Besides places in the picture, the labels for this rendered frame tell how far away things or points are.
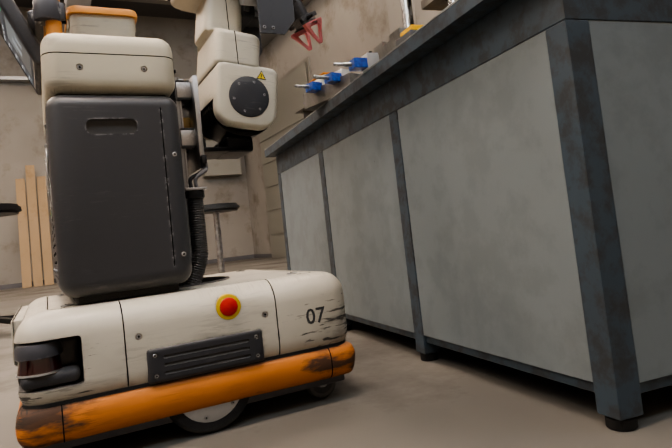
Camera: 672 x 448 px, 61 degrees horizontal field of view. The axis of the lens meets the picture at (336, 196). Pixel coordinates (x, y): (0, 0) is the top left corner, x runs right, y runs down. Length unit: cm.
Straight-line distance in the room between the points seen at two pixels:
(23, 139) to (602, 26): 1124
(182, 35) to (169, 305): 1171
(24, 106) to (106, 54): 1075
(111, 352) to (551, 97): 91
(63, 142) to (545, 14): 91
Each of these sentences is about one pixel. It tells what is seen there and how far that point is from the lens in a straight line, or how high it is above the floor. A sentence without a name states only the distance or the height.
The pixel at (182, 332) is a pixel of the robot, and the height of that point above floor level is 21.
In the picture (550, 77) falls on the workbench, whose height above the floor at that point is 59.
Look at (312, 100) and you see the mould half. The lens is 197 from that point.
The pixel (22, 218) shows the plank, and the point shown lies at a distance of 1130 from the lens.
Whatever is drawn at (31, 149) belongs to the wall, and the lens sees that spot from 1182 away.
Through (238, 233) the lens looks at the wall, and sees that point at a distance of 1218.
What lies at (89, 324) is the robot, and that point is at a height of 25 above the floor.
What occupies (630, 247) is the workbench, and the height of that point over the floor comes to 29.
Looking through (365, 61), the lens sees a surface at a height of 83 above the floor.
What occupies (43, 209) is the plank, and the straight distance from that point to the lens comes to 1134.
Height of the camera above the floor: 37
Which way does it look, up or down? 4 degrees up
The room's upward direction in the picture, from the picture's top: 6 degrees counter-clockwise
